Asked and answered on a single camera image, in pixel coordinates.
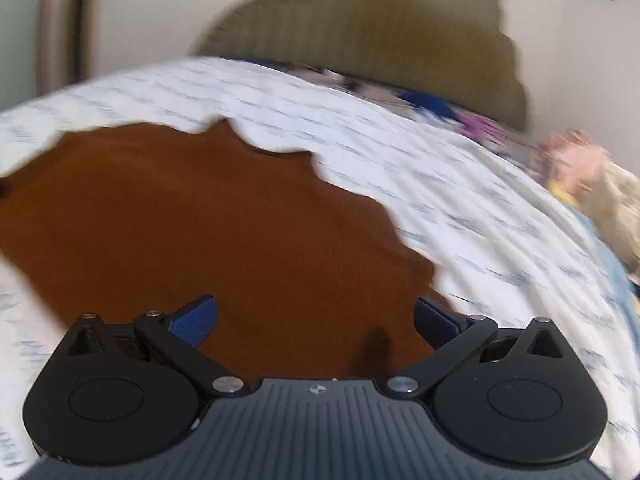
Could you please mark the cream garment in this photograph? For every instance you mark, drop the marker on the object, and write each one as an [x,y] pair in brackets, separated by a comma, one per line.
[617,210]

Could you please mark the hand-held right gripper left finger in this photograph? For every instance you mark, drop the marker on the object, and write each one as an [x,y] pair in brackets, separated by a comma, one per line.
[196,322]

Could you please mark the dark blue cloth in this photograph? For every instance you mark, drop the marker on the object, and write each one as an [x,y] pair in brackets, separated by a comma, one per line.
[432,105]

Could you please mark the pink garment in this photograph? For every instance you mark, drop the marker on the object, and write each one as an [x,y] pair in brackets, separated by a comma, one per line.
[575,160]

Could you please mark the white script-printed bed sheet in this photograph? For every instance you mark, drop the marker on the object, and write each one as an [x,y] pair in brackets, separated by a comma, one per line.
[450,200]

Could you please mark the gold tower air conditioner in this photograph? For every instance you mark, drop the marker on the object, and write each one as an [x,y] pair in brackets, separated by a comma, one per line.
[70,25]

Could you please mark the purple cloth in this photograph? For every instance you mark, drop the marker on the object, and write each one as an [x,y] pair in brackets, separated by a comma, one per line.
[480,130]

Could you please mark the pale blue blanket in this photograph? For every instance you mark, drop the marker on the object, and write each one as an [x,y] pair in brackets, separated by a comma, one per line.
[612,260]

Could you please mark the olive striped headboard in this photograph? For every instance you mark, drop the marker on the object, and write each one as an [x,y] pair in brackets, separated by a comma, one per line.
[380,35]

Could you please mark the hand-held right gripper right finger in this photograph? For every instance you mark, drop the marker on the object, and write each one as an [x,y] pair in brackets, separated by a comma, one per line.
[436,318]

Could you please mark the brown sweater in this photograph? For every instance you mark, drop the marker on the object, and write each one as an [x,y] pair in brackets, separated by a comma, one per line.
[200,230]

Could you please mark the yellow cloth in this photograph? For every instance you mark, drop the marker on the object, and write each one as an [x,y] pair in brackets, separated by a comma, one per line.
[562,191]

